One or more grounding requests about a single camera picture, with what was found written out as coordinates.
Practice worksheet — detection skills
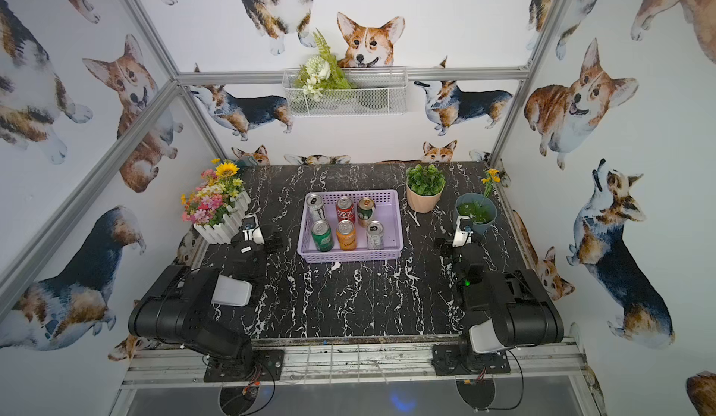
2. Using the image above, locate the colourful flowers white fence planter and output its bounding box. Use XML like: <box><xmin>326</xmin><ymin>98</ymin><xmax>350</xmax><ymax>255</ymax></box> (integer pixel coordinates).
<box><xmin>181</xmin><ymin>159</ymin><xmax>251</xmax><ymax>244</ymax></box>

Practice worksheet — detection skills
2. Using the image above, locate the red Coca-Cola can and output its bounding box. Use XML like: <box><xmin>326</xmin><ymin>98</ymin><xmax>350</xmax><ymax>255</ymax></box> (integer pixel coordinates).
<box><xmin>336</xmin><ymin>195</ymin><xmax>356</xmax><ymax>223</ymax></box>

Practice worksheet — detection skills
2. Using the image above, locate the aluminium mounting rail frame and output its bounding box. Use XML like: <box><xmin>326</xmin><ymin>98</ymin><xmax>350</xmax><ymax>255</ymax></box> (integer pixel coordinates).
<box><xmin>120</xmin><ymin>338</ymin><xmax>587</xmax><ymax>390</ymax></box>

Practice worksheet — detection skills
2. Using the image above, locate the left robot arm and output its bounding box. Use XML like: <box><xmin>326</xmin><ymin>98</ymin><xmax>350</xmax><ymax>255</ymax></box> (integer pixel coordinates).
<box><xmin>128</xmin><ymin>216</ymin><xmax>286</xmax><ymax>374</ymax></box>

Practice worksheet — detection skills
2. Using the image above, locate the green gold-top beer can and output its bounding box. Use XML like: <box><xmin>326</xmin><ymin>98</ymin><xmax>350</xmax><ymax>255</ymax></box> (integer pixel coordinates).
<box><xmin>356</xmin><ymin>197</ymin><xmax>376</xmax><ymax>228</ymax></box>

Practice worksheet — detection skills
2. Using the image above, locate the white wire wall basket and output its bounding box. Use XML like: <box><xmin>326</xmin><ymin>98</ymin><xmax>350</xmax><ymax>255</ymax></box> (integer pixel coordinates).
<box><xmin>282</xmin><ymin>68</ymin><xmax>408</xmax><ymax>117</ymax></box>

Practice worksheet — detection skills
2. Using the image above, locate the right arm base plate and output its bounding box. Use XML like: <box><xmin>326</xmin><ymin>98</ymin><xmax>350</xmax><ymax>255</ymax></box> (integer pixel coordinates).
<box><xmin>431</xmin><ymin>344</ymin><xmax>511</xmax><ymax>376</ymax></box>

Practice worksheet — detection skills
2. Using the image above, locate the green plant in beige pot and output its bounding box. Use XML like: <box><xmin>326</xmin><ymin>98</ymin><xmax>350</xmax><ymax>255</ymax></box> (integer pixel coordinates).
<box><xmin>406</xmin><ymin>164</ymin><xmax>446</xmax><ymax>214</ymax></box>

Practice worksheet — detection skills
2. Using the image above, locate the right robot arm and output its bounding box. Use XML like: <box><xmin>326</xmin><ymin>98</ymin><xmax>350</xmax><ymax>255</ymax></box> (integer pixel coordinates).
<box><xmin>436</xmin><ymin>215</ymin><xmax>564</xmax><ymax>354</ymax></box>

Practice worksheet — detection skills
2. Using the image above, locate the silver grey drink can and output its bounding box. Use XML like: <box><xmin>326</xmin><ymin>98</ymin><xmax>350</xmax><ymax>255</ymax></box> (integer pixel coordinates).
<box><xmin>365</xmin><ymin>220</ymin><xmax>384</xmax><ymax>250</ymax></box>

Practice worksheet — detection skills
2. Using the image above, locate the white Monster energy can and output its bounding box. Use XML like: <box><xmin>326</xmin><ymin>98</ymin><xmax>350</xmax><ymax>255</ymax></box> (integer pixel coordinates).
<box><xmin>306</xmin><ymin>192</ymin><xmax>326</xmax><ymax>223</ymax></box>

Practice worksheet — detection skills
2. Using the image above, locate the green Sprite can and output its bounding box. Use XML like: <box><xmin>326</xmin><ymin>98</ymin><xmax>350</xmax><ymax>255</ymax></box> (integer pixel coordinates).
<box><xmin>311</xmin><ymin>219</ymin><xmax>334</xmax><ymax>253</ymax></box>

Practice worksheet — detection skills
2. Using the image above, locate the white green artificial flower bunch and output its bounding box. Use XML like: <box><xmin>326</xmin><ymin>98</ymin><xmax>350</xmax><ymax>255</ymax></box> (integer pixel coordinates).
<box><xmin>293</xmin><ymin>30</ymin><xmax>355</xmax><ymax>102</ymax></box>

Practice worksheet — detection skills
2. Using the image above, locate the orange soda can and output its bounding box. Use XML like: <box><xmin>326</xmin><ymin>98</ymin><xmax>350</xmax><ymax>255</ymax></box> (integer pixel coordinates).
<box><xmin>337</xmin><ymin>220</ymin><xmax>357</xmax><ymax>251</ymax></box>

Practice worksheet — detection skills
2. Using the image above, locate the yellow flower blue-grey pot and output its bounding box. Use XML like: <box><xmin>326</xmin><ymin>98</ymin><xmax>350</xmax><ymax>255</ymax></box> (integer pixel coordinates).
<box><xmin>455</xmin><ymin>168</ymin><xmax>502</xmax><ymax>235</ymax></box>

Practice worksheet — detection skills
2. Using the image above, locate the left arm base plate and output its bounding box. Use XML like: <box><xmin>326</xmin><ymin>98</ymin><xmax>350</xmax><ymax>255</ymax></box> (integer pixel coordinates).
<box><xmin>203</xmin><ymin>349</ymin><xmax>285</xmax><ymax>384</ymax></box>

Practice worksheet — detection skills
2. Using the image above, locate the purple perforated plastic basket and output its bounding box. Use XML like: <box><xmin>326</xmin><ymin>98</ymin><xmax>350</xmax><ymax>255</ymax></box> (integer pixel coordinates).
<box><xmin>296</xmin><ymin>190</ymin><xmax>404</xmax><ymax>263</ymax></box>

